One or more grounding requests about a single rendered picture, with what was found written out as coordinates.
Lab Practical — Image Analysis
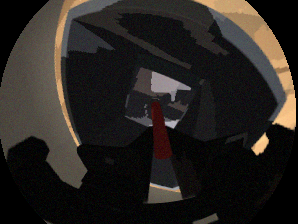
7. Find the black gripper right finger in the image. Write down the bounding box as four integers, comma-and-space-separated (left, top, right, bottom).
165, 125, 247, 198

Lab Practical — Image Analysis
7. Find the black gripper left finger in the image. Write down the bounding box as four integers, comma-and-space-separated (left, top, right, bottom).
77, 127, 154, 202

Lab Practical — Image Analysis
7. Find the dark red peg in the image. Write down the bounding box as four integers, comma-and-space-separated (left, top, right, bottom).
152, 101, 173, 160

